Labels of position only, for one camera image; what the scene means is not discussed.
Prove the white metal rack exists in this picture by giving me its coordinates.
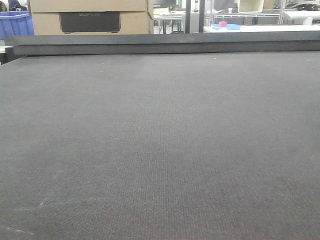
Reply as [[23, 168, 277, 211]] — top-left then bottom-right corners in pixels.
[[209, 0, 287, 25]]

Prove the cardboard box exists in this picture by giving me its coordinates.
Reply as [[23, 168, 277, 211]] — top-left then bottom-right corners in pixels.
[[29, 0, 154, 15], [32, 11, 154, 36]]

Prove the lower cardboard box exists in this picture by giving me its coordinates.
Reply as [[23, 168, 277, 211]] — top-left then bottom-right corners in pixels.
[[32, 11, 154, 36]]

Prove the black conveyor belt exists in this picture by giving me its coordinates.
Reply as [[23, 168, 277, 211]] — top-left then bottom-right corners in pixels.
[[0, 51, 320, 240]]

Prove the cream open box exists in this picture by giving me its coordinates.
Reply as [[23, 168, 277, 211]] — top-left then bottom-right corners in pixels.
[[237, 0, 264, 13]]

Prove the blue flat tray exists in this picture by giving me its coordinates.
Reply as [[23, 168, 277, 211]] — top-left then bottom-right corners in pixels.
[[211, 24, 241, 31]]

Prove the dark conveyor side rail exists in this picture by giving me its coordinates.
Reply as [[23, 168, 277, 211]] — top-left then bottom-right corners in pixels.
[[4, 30, 320, 56]]

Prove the upper cardboard box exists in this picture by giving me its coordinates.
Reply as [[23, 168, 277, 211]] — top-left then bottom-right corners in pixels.
[[29, 0, 154, 15]]

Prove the blue plastic crate far left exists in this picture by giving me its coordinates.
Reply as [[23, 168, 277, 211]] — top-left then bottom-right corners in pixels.
[[0, 11, 35, 40]]

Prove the pink block on tray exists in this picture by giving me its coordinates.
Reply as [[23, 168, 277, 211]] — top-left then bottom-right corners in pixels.
[[218, 21, 228, 27]]

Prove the white background table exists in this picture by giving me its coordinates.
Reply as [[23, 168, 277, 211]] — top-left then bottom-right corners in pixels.
[[203, 24, 320, 33]]

